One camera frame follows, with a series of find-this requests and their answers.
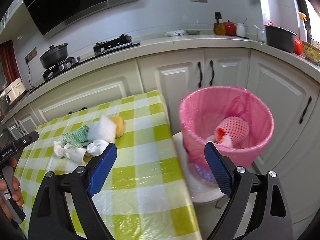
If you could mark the green striped cloth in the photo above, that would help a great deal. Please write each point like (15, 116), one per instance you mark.
(77, 138)

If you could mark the black gas stove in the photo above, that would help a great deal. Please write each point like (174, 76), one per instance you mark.
(100, 49)

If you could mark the red lidded pot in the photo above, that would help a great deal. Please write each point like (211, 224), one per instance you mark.
(230, 28)

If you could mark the white tissue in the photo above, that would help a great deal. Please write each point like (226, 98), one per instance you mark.
(97, 147)

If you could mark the white rice cooker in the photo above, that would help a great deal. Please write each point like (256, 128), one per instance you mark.
(14, 91)

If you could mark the white kitchen base cabinets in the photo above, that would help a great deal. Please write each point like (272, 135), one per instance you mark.
(288, 86)

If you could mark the amber oil bottle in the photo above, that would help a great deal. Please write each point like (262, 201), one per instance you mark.
(219, 27)

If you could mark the yellow sponge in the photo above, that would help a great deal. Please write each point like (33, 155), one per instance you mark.
(118, 121)

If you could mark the dark grey inner pot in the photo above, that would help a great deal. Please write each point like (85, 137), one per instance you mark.
(280, 38)

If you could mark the left hand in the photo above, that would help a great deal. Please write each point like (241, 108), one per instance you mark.
(17, 195)

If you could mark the white foam sheet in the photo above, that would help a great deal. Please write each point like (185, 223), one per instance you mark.
(103, 129)

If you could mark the white spray bottle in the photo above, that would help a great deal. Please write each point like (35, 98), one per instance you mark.
(303, 32)

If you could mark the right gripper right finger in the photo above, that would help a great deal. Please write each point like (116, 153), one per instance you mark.
(270, 218)

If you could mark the white ceramic jar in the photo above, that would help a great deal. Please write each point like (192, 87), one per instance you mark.
(240, 30)

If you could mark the green checkered tablecloth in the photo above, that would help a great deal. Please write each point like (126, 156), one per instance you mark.
(145, 195)

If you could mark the red plastic bag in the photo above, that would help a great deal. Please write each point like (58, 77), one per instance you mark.
(298, 48)

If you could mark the pink bagged trash bin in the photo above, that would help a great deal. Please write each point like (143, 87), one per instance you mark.
(202, 111)

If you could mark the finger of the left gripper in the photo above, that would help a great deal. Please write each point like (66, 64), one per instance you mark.
(26, 140)

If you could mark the small grey dish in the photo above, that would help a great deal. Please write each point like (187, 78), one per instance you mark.
(193, 32)

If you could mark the black cooking pot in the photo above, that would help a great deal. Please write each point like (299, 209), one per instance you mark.
(54, 55)

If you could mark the white plastic bag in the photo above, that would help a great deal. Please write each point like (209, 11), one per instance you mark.
(179, 32)

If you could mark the yellow patterned bowl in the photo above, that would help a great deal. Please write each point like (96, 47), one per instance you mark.
(310, 52)

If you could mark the crushed white paper cup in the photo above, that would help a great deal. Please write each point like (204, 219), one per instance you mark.
(78, 155)

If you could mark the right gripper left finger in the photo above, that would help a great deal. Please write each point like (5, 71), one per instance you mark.
(50, 217)

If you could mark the pink foam net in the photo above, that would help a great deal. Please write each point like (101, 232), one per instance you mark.
(230, 131)

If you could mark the wall power socket left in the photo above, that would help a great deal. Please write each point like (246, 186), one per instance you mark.
(31, 55)

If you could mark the white stool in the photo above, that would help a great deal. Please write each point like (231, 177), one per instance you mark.
(201, 191)

